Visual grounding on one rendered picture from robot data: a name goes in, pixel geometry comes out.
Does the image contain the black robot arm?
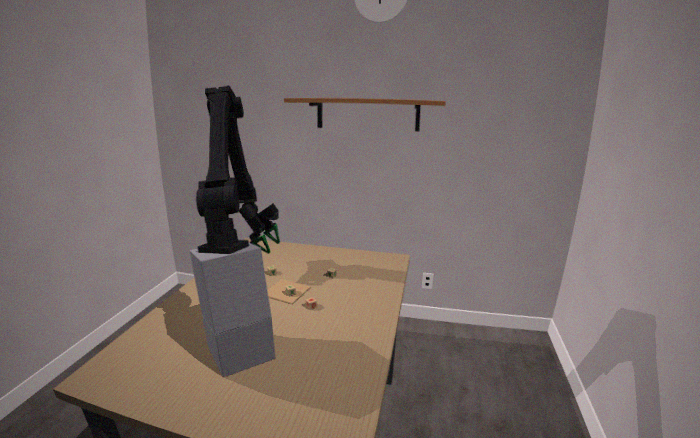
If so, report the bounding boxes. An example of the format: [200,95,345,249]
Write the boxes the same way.
[196,86,279,254]

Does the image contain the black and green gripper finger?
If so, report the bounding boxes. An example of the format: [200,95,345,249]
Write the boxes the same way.
[263,224,280,244]
[252,235,270,254]

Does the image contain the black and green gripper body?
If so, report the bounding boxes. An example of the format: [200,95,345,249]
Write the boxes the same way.
[246,213,276,243]

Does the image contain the tan flat mat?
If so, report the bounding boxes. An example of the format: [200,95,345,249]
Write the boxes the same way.
[267,279,311,304]

